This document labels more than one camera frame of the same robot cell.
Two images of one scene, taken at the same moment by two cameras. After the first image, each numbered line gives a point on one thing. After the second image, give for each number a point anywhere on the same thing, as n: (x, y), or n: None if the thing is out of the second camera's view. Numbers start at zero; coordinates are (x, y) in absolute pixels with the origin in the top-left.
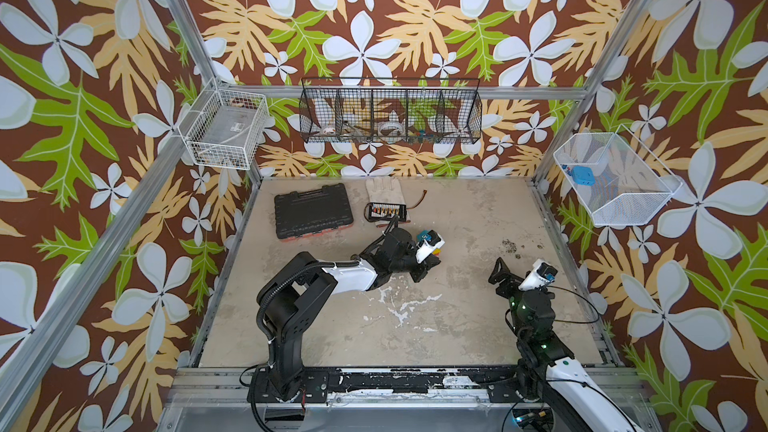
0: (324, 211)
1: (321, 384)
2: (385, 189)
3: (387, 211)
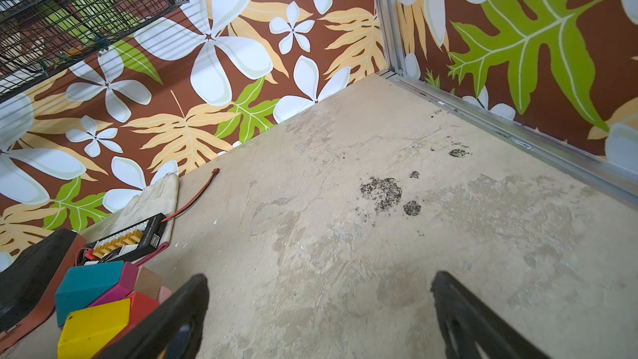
0: (31, 282)
1: None
2: (160, 196)
3: (129, 241)
